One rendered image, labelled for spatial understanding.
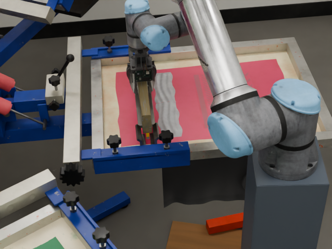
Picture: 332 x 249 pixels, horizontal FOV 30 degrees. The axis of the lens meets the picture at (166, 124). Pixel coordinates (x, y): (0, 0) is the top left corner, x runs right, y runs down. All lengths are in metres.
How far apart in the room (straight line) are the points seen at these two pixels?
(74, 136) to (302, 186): 0.74
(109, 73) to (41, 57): 1.89
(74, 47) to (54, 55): 1.86
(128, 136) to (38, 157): 1.45
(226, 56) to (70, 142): 0.69
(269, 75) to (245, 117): 0.92
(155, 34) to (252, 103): 0.49
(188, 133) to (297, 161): 0.60
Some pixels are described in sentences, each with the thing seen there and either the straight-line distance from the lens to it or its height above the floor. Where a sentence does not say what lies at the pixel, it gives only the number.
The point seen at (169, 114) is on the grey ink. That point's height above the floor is 0.96.
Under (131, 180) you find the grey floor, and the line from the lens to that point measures 3.23.
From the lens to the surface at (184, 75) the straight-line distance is 2.30.
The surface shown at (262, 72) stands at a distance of 2.32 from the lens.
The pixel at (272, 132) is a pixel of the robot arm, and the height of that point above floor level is 1.38.
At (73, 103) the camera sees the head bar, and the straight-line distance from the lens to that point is 2.07.
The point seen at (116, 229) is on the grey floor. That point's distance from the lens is 3.02.
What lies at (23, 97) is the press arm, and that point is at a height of 1.04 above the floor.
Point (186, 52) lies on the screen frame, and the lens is 2.36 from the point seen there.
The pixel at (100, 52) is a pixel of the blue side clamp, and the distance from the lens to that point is 2.37.
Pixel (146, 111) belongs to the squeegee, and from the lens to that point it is 1.95.
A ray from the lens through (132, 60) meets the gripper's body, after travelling 2.03.
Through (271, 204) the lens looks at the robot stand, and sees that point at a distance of 1.61.
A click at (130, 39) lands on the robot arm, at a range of 1.95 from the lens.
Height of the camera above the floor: 2.32
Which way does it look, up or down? 41 degrees down
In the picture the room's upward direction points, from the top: 3 degrees counter-clockwise
